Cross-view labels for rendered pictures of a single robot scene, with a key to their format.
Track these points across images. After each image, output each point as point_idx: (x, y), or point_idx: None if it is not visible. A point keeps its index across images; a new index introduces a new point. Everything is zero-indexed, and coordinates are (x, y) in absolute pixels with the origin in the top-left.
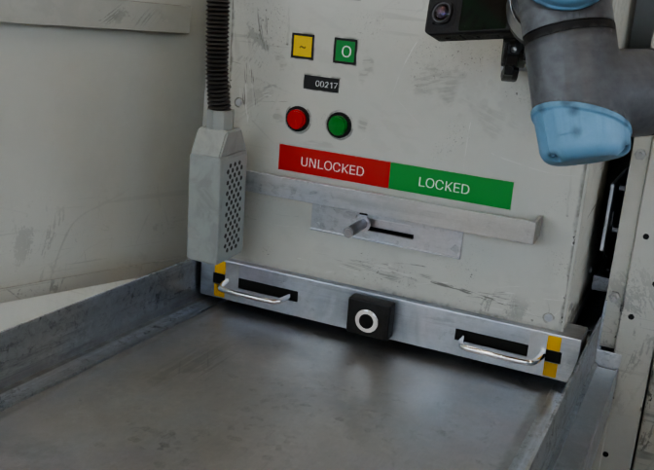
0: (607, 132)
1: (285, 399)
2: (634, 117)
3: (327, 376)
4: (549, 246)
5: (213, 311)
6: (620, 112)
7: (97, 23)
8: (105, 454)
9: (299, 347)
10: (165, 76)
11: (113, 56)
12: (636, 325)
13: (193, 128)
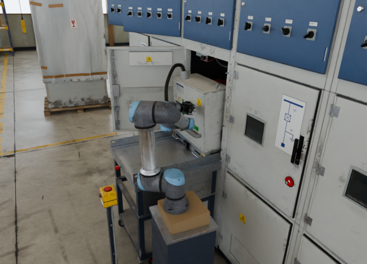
0: (163, 128)
1: (161, 153)
2: (169, 127)
3: (172, 151)
4: (202, 139)
5: (172, 138)
6: (165, 126)
7: (158, 91)
8: (131, 154)
9: (175, 146)
10: (172, 97)
11: (162, 95)
12: (223, 155)
13: None
